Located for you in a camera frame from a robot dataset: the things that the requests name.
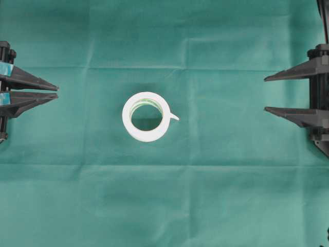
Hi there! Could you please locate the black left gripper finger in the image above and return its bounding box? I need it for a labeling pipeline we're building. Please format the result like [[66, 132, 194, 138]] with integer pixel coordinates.
[[1, 91, 58, 118], [1, 62, 59, 91]]

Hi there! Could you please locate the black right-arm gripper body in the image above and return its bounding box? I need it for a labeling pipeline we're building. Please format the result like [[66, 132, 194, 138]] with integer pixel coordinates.
[[308, 44, 328, 154]]

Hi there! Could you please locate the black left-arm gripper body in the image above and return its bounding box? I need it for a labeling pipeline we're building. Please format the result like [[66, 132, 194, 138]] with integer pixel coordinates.
[[0, 40, 17, 145]]

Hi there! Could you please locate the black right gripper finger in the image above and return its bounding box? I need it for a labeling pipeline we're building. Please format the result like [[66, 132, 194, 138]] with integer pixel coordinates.
[[264, 107, 328, 128], [264, 59, 328, 81]]

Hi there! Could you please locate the white duct tape roll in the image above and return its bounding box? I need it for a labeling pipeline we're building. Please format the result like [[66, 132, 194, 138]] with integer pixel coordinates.
[[122, 92, 179, 142]]

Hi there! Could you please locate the green table cloth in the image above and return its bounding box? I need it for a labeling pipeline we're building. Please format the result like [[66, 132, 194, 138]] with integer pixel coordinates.
[[1, 1, 328, 246]]

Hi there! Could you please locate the black cable top right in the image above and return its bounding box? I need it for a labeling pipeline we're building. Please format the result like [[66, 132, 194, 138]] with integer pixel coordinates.
[[315, 0, 329, 44]]

